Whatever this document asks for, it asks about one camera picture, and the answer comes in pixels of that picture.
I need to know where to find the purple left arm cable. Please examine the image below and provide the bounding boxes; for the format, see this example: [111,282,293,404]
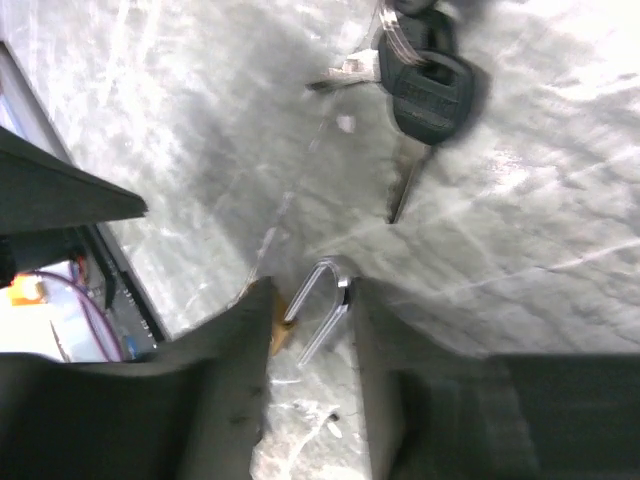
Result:
[29,269,126,362]

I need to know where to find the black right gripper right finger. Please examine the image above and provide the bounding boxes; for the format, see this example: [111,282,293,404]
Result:
[351,278,639,479]

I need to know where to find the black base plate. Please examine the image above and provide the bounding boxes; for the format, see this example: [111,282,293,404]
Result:
[77,224,167,358]

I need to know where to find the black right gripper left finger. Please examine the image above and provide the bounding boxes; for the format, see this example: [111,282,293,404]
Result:
[1,278,275,479]

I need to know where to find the brass padlock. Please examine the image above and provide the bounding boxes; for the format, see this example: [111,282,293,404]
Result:
[269,255,359,368]

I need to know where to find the black head key pair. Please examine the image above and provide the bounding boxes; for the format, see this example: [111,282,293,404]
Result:
[306,1,482,224]

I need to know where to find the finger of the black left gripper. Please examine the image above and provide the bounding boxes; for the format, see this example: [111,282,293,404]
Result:
[1,128,147,235]

